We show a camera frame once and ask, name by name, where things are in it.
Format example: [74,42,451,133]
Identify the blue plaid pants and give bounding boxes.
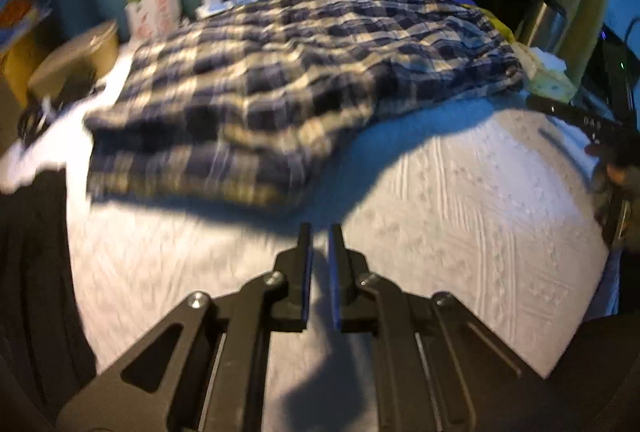
[85,0,524,208]

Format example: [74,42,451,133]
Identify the tissue pack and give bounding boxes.
[512,42,578,104]

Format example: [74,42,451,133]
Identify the snack chip bag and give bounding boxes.
[1,0,54,54]

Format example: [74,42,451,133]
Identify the brown lidded plastic box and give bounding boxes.
[27,20,119,98]

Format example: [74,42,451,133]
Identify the steel kettle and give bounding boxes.
[518,0,567,53]

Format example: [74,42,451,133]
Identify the white power strip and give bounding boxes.
[195,0,258,20]

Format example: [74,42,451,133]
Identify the yellow cloth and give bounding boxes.
[458,0,516,43]

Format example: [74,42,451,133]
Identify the black coiled cable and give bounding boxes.
[16,81,101,146]

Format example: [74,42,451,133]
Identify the white textured table cloth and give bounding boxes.
[1,50,608,431]

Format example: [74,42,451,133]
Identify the green white milk carton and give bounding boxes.
[125,0,181,42]

